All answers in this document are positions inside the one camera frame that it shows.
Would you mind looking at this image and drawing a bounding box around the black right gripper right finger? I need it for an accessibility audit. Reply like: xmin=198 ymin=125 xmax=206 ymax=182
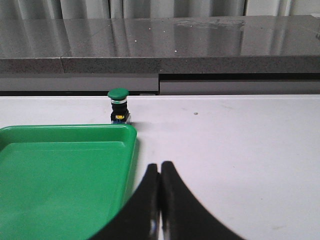
xmin=160 ymin=161 xmax=242 ymax=240

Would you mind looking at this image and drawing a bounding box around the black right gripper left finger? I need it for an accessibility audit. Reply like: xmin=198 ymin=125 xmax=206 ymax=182
xmin=91 ymin=163 xmax=160 ymax=240

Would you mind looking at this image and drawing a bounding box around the green mushroom push button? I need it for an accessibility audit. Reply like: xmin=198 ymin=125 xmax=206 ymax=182
xmin=107 ymin=88 xmax=131 ymax=125

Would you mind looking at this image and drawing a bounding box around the green plastic tray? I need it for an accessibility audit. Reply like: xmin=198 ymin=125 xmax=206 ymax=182
xmin=0 ymin=124 xmax=137 ymax=240

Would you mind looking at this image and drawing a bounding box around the grey stone counter ledge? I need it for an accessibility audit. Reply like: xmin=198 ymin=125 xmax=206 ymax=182
xmin=0 ymin=15 xmax=320 ymax=96

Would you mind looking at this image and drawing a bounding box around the grey pleated curtain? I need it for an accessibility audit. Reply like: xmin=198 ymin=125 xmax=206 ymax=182
xmin=0 ymin=0 xmax=320 ymax=20

